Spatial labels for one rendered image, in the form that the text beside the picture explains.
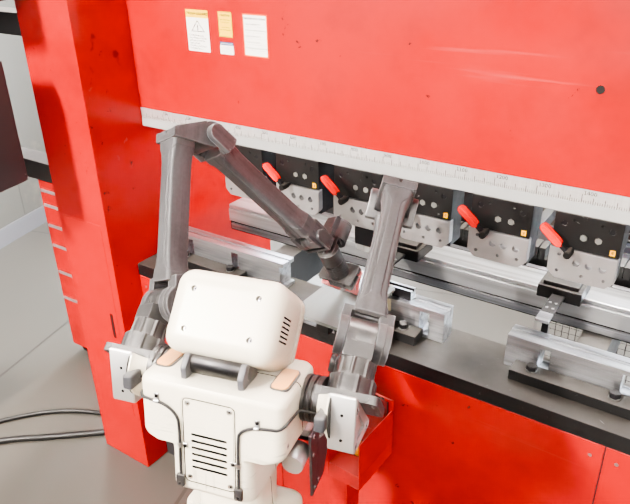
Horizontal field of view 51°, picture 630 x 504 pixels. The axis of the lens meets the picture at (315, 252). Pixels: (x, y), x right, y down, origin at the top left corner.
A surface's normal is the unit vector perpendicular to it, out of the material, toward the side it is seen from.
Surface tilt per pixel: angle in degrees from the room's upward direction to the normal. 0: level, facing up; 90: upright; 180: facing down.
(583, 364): 90
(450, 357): 0
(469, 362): 0
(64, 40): 90
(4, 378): 0
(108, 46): 90
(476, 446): 90
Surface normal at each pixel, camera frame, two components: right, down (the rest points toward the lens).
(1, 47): 0.94, 0.13
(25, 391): -0.02, -0.89
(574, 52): -0.56, 0.38
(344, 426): -0.32, 0.30
